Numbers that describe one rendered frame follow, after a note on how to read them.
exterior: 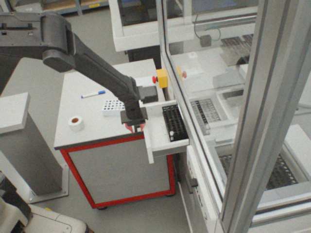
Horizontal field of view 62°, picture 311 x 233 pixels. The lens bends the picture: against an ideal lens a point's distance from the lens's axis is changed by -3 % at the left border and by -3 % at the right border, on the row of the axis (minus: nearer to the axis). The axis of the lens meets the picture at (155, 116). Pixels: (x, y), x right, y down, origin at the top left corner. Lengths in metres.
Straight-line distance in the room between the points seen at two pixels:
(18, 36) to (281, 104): 0.45
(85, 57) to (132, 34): 1.15
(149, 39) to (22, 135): 0.97
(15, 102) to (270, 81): 1.54
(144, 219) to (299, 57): 1.64
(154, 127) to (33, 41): 0.75
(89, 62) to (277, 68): 0.43
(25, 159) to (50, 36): 1.36
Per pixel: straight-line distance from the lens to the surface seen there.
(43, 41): 0.55
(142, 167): 1.53
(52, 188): 2.10
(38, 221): 1.74
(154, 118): 1.20
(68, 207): 2.04
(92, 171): 1.51
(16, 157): 1.83
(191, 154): 0.95
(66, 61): 0.56
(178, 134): 1.05
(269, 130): 0.39
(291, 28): 0.30
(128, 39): 1.76
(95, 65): 0.65
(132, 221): 1.87
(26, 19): 0.57
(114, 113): 1.36
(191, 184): 0.90
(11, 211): 1.17
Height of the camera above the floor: 1.68
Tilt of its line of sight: 44 degrees down
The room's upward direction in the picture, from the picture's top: 7 degrees counter-clockwise
